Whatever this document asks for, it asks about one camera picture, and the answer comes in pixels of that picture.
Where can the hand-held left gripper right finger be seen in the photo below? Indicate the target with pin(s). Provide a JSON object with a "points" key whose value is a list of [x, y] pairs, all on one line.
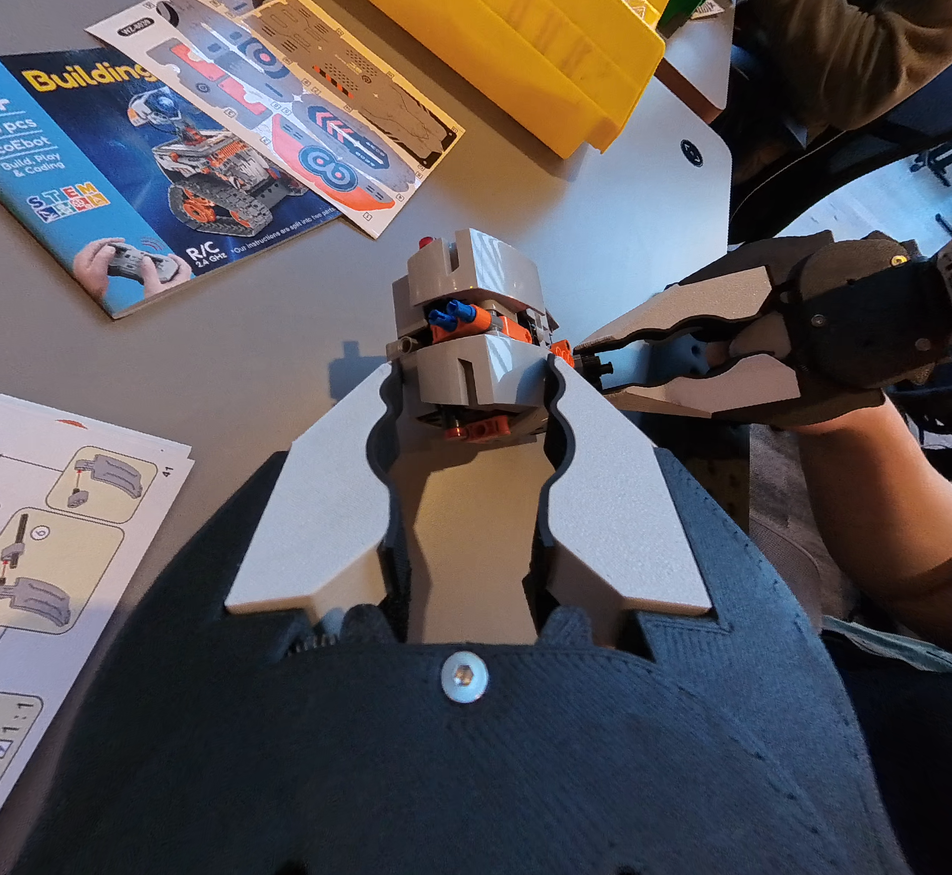
{"points": [[625, 518]]}

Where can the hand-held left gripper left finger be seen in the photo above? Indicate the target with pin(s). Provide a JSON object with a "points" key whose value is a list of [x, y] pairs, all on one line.
{"points": [[320, 518]]}

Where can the grey desk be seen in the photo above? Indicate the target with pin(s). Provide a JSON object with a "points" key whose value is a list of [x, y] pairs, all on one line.
{"points": [[703, 56], [260, 339]]}

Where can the black toy pin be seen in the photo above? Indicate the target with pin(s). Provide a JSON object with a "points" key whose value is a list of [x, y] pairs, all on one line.
{"points": [[595, 363]]}

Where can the open instruction booklet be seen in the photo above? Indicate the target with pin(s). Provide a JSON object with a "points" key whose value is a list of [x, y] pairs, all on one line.
{"points": [[74, 555]]}

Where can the sticker sheet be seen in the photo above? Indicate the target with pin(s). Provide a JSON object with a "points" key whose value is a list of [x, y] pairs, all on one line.
{"points": [[297, 108]]}

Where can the person's right hand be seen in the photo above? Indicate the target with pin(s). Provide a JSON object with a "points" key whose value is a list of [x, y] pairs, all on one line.
{"points": [[755, 343]]}

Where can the blue cover booklet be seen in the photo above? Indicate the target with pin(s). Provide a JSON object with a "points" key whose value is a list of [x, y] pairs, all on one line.
{"points": [[111, 168]]}

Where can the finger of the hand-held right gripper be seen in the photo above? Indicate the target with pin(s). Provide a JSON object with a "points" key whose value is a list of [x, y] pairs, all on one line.
{"points": [[729, 391], [706, 302]]}

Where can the person's right forearm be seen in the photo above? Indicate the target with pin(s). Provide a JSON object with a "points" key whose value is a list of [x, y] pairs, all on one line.
{"points": [[877, 503]]}

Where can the grey toy robot model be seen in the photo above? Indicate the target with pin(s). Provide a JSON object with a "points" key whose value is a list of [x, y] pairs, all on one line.
{"points": [[483, 280]]}

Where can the yellow plastic bin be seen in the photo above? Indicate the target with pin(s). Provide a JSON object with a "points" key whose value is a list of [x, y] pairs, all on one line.
{"points": [[520, 19]]}

